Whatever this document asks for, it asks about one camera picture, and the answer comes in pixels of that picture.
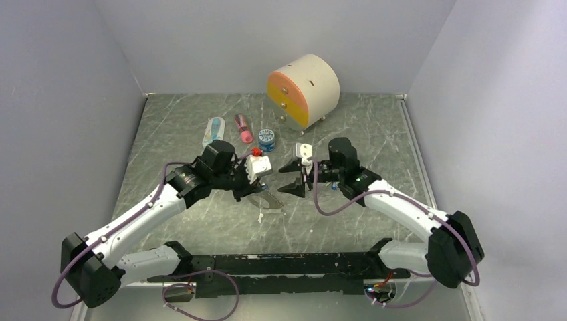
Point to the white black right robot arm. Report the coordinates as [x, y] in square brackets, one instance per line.
[450, 250]

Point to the blue round tin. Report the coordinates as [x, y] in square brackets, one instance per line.
[266, 140]

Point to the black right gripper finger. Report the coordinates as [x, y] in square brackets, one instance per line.
[291, 166]
[296, 188]

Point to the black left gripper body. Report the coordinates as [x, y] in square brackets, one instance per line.
[233, 178]

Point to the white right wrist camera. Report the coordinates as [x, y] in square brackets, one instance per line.
[303, 154]

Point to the pink marker tube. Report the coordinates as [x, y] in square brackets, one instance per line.
[244, 131]

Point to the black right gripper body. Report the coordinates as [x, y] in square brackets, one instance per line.
[325, 172]

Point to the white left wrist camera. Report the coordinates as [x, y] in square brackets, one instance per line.
[257, 165]

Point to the beige round drawer cabinet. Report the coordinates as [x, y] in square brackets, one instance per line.
[304, 91]

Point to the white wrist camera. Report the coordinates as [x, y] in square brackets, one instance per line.
[257, 165]
[303, 154]

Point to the light blue oval case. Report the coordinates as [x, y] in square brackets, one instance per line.
[214, 131]

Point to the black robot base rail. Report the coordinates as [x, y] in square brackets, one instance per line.
[285, 273]

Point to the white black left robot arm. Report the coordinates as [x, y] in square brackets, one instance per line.
[98, 265]

